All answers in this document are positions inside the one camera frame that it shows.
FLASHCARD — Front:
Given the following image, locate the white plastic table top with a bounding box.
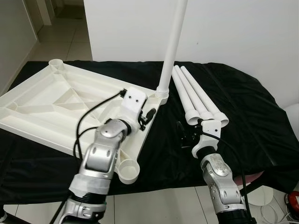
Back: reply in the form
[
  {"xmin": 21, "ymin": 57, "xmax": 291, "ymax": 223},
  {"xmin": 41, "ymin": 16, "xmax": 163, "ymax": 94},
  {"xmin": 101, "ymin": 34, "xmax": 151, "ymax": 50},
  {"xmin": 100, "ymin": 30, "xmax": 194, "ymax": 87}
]
[{"xmin": 0, "ymin": 58, "xmax": 170, "ymax": 185}]

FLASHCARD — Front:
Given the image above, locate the black table cloth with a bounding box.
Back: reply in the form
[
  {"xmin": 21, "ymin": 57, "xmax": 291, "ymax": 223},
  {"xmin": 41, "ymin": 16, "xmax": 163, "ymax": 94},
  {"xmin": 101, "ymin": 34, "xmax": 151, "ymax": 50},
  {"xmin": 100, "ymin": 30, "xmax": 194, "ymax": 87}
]
[{"xmin": 0, "ymin": 60, "xmax": 299, "ymax": 206}]

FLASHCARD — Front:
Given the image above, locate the pink stool seat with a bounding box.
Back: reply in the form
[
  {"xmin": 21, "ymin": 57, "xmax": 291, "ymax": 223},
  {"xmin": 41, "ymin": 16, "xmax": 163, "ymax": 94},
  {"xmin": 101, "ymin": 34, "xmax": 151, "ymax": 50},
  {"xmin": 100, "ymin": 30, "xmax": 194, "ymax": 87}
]
[{"xmin": 234, "ymin": 172, "xmax": 264, "ymax": 187}]

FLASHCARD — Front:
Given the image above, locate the black table leg bar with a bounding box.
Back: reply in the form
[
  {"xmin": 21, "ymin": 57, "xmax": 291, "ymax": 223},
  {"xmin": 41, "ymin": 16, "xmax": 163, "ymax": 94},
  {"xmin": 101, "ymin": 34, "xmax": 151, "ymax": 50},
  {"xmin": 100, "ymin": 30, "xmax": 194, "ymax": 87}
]
[{"xmin": 241, "ymin": 177, "xmax": 269, "ymax": 196}]

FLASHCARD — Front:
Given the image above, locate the white round stand base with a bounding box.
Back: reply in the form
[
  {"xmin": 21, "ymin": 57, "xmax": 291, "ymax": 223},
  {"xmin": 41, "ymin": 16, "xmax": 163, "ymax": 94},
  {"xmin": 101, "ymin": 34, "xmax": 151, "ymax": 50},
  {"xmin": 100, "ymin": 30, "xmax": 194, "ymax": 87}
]
[{"xmin": 248, "ymin": 187, "xmax": 278, "ymax": 208}]

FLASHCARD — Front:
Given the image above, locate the red round floor object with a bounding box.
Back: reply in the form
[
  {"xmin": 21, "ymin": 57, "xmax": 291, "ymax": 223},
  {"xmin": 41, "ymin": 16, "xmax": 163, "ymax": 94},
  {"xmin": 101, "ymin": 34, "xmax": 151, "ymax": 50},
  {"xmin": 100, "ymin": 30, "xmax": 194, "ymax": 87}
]
[{"xmin": 286, "ymin": 190, "xmax": 299, "ymax": 217}]

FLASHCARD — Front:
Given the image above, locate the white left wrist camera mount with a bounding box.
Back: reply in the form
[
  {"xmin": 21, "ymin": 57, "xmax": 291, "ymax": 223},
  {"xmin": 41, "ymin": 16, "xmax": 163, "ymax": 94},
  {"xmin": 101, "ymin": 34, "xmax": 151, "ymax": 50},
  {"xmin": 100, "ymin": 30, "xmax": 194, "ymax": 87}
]
[{"xmin": 116, "ymin": 89, "xmax": 148, "ymax": 131}]

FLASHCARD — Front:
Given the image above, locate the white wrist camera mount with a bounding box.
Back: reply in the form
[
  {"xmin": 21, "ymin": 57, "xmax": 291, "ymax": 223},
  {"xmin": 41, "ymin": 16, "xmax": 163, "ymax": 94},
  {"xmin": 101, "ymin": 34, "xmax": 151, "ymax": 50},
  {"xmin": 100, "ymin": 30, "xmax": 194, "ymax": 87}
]
[
  {"xmin": 116, "ymin": 89, "xmax": 148, "ymax": 131},
  {"xmin": 192, "ymin": 119, "xmax": 221, "ymax": 157}
]

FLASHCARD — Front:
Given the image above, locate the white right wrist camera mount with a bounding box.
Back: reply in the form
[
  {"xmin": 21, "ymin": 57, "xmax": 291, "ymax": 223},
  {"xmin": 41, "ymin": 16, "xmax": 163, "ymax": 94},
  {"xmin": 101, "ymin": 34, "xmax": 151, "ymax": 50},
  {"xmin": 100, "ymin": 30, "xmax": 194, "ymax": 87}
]
[{"xmin": 192, "ymin": 119, "xmax": 221, "ymax": 157}]

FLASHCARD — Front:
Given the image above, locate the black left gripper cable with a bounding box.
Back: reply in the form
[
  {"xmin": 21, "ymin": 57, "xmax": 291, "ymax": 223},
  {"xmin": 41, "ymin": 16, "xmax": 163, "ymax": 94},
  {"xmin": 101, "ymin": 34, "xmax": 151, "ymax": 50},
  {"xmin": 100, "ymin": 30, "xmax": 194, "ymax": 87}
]
[{"xmin": 74, "ymin": 120, "xmax": 109, "ymax": 157}]

